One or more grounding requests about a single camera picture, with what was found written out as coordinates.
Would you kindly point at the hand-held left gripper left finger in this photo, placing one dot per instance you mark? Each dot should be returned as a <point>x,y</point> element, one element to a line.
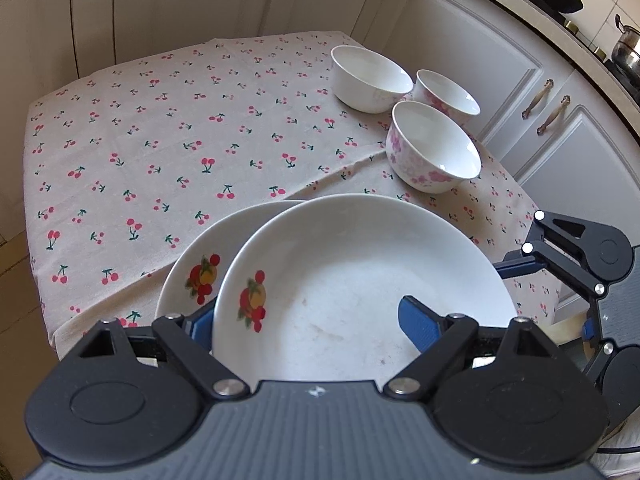
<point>200,327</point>

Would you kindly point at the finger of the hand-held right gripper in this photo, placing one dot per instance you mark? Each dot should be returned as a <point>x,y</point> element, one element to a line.
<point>517,267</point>
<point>588,331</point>

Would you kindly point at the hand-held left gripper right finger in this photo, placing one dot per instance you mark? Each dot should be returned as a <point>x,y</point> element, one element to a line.
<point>417,322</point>

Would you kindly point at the white plate fruit print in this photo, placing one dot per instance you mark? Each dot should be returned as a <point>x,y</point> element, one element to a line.
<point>195,250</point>
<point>360,270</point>

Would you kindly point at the white bowl pink flower print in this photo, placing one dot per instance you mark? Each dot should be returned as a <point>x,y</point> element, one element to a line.
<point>447,95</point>
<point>435,145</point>
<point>370,77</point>

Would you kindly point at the cherry print tablecloth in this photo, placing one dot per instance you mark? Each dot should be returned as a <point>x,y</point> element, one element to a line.
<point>175,125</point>

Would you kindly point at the black gas stove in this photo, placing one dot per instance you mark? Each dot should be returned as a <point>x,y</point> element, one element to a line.
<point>592,42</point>

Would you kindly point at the steel cooking pot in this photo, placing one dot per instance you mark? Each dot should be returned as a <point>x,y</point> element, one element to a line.
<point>629,52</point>

